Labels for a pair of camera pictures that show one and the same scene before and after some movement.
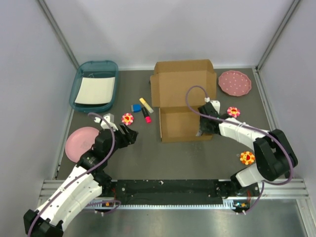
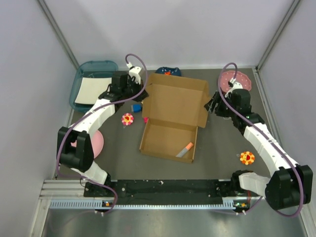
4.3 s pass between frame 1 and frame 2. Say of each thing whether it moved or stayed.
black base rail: stayed
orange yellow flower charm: stayed
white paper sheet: stayed
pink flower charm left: stayed
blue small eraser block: stayed
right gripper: moved
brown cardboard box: moved
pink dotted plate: stayed
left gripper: moved
